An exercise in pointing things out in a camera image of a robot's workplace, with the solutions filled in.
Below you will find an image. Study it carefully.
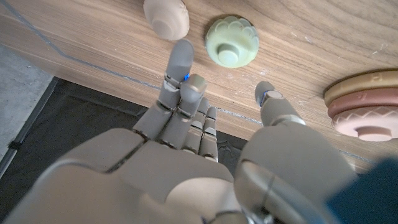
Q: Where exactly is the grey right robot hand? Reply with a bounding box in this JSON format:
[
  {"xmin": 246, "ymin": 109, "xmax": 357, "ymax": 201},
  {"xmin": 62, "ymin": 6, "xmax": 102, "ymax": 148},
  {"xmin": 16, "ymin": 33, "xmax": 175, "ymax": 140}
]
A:
[{"xmin": 2, "ymin": 39, "xmax": 358, "ymax": 224}]

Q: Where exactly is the green toy disk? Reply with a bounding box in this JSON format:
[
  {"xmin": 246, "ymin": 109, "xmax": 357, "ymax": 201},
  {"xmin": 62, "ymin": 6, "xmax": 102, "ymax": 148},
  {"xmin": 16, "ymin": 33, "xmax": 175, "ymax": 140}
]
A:
[{"xmin": 205, "ymin": 15, "xmax": 260, "ymax": 68}]

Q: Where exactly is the pale pink toy disk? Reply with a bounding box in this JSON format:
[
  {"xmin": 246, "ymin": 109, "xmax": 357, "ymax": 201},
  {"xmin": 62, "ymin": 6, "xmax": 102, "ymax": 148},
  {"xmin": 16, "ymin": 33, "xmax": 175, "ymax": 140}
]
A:
[{"xmin": 331, "ymin": 105, "xmax": 398, "ymax": 142}]

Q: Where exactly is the small tan toy piece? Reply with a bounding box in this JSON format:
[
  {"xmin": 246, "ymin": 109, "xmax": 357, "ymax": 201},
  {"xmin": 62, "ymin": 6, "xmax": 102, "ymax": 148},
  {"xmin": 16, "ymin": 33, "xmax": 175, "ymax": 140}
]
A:
[{"xmin": 142, "ymin": 0, "xmax": 190, "ymax": 41}]

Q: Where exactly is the large tan toy disk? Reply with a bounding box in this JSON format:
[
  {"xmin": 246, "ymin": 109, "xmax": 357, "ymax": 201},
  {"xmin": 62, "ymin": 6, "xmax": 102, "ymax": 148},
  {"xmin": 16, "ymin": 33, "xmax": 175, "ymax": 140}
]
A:
[{"xmin": 323, "ymin": 68, "xmax": 398, "ymax": 106}]

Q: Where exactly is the black backdrop cloth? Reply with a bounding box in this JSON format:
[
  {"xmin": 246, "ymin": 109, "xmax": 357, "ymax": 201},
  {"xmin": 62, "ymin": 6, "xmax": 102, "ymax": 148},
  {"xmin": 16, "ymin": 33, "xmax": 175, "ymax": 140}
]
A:
[{"xmin": 0, "ymin": 77, "xmax": 249, "ymax": 218}]

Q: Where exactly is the black backdrop stand pole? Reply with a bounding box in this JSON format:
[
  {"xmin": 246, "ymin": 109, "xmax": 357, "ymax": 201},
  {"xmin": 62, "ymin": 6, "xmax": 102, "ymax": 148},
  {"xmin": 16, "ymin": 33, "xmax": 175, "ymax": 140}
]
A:
[{"xmin": 0, "ymin": 76, "xmax": 60, "ymax": 178}]

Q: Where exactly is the blue wrist mount block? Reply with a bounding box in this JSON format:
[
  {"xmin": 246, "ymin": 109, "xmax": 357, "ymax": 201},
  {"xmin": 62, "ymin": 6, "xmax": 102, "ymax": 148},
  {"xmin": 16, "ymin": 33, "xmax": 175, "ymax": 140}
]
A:
[{"xmin": 326, "ymin": 158, "xmax": 398, "ymax": 224}]

